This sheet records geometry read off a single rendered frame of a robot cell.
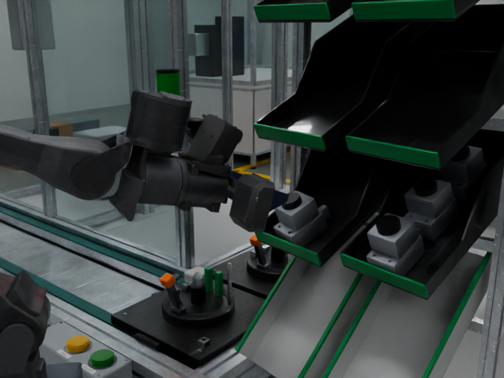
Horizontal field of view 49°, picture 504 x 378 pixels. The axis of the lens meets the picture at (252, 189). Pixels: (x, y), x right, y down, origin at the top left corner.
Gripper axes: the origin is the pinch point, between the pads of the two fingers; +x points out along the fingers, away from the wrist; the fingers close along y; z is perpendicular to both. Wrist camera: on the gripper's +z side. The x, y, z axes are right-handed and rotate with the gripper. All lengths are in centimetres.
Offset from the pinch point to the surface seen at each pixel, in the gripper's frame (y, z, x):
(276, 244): 1.3, -8.2, 7.6
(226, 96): 135, 6, 80
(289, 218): -1.5, -3.4, 6.5
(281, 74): 116, 19, 90
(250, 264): 35, -26, 31
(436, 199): -15.6, 4.5, 17.5
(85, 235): 82, -36, 11
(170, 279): 23.4, -23.3, 4.6
